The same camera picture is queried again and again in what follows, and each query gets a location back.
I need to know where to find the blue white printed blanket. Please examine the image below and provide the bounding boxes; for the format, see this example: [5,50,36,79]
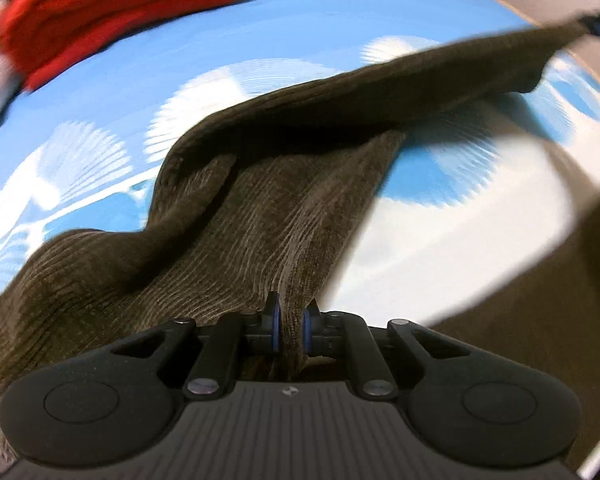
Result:
[0,0,600,333]

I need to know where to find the red folded cloth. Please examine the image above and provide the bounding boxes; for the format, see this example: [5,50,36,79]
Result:
[0,0,259,93]

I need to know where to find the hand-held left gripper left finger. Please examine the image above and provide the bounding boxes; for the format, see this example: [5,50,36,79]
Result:
[111,291,283,402]

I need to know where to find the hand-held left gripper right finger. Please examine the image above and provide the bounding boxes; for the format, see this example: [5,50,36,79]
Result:
[302,297,474,400]

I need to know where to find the brown corduroy pants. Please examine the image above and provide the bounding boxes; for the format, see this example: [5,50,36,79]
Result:
[0,22,590,461]

